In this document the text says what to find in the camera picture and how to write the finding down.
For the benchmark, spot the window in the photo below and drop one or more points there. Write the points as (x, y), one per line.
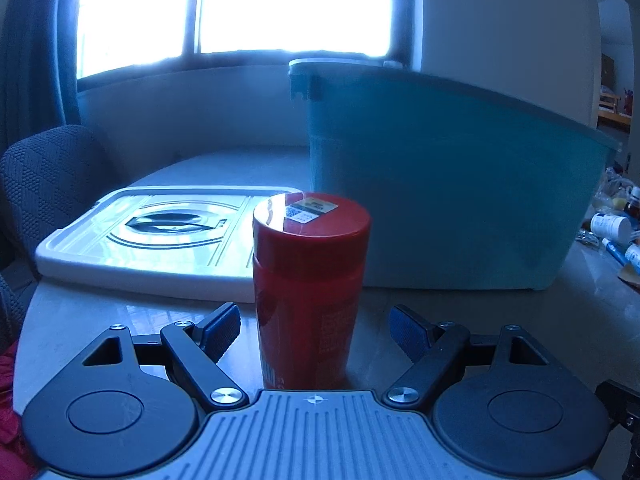
(235, 5)

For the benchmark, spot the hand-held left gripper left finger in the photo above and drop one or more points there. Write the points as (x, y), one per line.
(223, 331)

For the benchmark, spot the red cloth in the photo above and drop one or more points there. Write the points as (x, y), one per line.
(12, 410)

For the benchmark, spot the clear plastic wrapper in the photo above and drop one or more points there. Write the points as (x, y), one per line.
(589, 238)

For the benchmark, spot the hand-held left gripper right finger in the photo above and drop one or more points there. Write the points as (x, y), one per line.
(407, 333)

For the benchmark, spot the grey fabric chair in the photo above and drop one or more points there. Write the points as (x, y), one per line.
(40, 185)

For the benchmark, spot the brown glass bottle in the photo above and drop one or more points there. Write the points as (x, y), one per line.
(634, 202)

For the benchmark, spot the white bottle blue label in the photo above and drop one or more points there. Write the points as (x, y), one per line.
(634, 256)

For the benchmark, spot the red cylindrical canister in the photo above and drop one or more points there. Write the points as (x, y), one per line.
(310, 280)

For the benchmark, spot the blue curtain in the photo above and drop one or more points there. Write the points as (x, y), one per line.
(35, 40)

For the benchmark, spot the white storage bin lid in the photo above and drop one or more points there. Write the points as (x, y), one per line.
(150, 255)

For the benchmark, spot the wooden shelf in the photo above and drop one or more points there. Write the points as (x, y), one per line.
(617, 107)

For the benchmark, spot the teal plastic storage bin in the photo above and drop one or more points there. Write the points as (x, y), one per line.
(440, 185)

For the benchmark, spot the blue and white tube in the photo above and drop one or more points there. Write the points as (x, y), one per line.
(614, 251)

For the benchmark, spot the light marble desktop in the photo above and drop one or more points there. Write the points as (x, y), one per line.
(560, 310)

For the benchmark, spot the white pill bottle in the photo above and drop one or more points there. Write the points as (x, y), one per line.
(611, 224)

